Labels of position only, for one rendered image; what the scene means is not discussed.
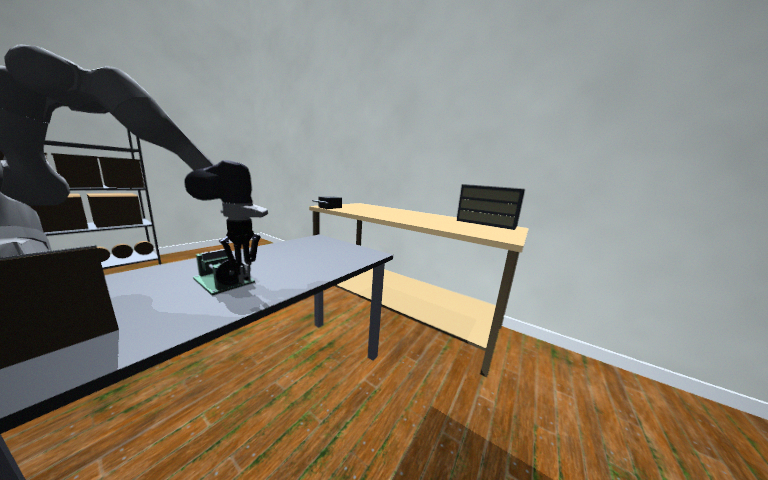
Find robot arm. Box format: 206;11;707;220
0;45;268;257

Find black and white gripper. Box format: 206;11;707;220
219;218;261;284

